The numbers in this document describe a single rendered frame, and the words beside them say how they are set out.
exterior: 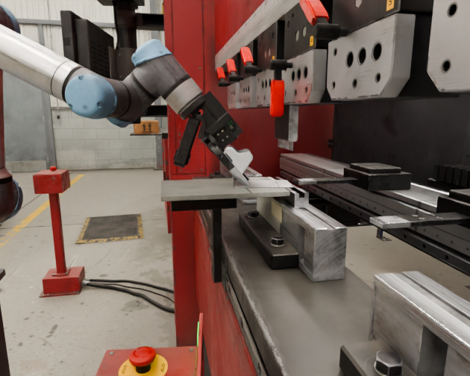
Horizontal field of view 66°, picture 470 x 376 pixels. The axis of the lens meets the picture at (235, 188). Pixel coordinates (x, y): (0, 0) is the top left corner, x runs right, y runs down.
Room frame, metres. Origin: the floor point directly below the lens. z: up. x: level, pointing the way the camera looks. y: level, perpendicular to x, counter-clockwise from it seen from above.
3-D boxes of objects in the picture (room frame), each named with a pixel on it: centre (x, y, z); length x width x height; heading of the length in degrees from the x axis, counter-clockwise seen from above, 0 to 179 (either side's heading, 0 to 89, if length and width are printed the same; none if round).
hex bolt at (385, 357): (0.32, -0.15, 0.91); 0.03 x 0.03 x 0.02
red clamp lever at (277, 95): (0.66, -0.08, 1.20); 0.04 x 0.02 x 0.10; 101
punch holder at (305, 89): (0.65, -0.14, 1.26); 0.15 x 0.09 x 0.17; 11
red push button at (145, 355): (0.48, 0.14, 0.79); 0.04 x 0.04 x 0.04
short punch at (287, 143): (0.83, -0.11, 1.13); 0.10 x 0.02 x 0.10; 11
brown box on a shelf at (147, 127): (3.19, 0.77, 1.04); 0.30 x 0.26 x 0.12; 12
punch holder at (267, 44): (0.85, -0.11, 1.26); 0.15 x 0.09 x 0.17; 11
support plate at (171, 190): (0.80, 0.03, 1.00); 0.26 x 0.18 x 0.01; 101
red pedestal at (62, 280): (2.26, 1.16, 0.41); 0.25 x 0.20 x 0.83; 101
